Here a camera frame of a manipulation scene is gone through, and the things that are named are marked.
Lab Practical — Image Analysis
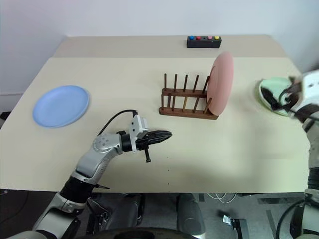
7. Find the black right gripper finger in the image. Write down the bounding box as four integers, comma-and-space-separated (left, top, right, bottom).
260, 86, 280, 110
271, 101, 296, 112

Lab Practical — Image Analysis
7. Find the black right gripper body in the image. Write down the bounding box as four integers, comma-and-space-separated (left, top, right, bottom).
286, 76, 304, 113

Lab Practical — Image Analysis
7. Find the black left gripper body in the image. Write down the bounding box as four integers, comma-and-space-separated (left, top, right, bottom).
135, 131, 153, 164

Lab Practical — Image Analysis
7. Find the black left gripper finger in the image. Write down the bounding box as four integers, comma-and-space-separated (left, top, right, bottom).
149, 129, 173, 138
149, 136, 173, 145

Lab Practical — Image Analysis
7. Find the green plate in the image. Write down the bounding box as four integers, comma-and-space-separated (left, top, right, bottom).
254, 76, 300, 117

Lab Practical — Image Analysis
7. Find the wooden dish rack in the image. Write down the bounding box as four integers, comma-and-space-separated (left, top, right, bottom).
159, 73, 217, 120

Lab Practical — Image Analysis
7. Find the pink plate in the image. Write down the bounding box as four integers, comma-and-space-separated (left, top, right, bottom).
206, 51, 234, 116

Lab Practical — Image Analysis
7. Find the dark rounded robot leg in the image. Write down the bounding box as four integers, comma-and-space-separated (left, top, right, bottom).
86, 193, 146, 235

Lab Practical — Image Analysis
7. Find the black button box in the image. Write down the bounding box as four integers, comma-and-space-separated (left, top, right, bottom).
186, 35, 222, 49

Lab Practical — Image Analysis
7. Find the grey rounded robot leg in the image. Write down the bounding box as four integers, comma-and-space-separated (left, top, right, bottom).
176, 193, 207, 236

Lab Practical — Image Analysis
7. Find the blue plate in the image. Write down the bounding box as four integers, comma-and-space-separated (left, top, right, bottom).
32, 85, 90, 128

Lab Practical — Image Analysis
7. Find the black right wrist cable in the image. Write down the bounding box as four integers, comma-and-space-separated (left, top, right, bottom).
278, 86, 294, 106

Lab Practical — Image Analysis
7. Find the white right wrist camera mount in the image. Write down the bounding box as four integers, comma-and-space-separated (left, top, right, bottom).
300, 71, 319, 107

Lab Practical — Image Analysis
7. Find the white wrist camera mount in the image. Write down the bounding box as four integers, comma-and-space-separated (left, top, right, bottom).
128, 115, 150, 153
300, 71, 319, 107

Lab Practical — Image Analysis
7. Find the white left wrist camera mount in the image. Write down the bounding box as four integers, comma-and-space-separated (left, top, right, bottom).
128, 115, 150, 153

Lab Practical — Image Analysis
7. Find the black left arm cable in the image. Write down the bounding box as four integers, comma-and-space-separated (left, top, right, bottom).
98, 109, 139, 136

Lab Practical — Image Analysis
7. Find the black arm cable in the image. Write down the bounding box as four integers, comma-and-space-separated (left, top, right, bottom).
275, 196, 308, 235
98, 109, 139, 136

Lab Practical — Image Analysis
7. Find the white floor cable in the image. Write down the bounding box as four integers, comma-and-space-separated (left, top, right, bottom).
207, 193, 238, 204

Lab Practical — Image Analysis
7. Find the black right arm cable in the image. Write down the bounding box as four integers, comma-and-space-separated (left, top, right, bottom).
275, 196, 308, 235

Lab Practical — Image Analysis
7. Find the black metal bracket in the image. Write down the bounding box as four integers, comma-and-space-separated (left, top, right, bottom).
218, 211, 247, 239

